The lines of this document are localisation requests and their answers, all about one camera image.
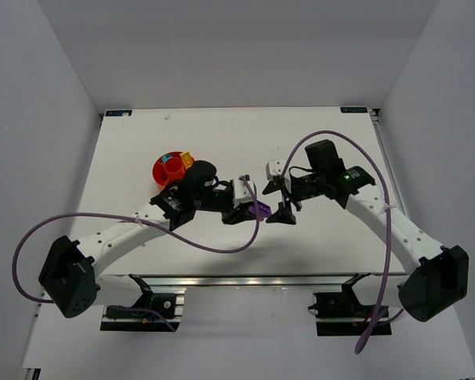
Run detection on purple lego plate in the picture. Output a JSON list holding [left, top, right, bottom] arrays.
[[249, 202, 272, 218]]

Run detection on long yellow lego plate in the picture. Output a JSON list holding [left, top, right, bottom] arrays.
[[180, 151, 194, 169]]

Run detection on cyan rounded lego brick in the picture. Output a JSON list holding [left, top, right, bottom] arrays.
[[161, 154, 172, 164]]

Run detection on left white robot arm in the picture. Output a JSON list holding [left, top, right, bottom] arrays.
[[39, 160, 260, 318]]

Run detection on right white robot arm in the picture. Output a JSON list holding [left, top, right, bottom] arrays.
[[263, 140, 469, 322]]

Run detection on orange round divided container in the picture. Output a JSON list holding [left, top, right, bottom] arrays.
[[152, 151, 187, 190]]

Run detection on right blue corner label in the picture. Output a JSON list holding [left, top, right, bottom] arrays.
[[340, 106, 368, 113]]

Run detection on blue corner label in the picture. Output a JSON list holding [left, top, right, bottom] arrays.
[[104, 109, 132, 117], [340, 106, 368, 113]]

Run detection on left blue corner label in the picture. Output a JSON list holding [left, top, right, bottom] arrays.
[[104, 109, 132, 117]]

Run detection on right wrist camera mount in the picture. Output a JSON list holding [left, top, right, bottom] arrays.
[[265, 160, 285, 181]]

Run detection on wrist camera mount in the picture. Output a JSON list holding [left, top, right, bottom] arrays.
[[231, 178, 255, 208], [265, 160, 285, 181]]

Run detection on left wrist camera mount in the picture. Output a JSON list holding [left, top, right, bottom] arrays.
[[231, 178, 255, 208]]

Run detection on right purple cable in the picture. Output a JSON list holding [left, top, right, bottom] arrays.
[[280, 130, 405, 355]]

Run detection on purple cable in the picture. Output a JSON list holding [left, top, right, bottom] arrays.
[[11, 176, 261, 332], [280, 130, 405, 355]]

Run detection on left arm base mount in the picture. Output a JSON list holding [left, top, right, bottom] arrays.
[[100, 275, 184, 333]]

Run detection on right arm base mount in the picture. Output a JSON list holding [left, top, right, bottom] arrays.
[[307, 273, 382, 337]]

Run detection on aluminium table front rail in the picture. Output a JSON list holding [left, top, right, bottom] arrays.
[[98, 274, 409, 288]]

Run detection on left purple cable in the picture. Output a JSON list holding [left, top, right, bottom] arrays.
[[11, 176, 261, 332]]

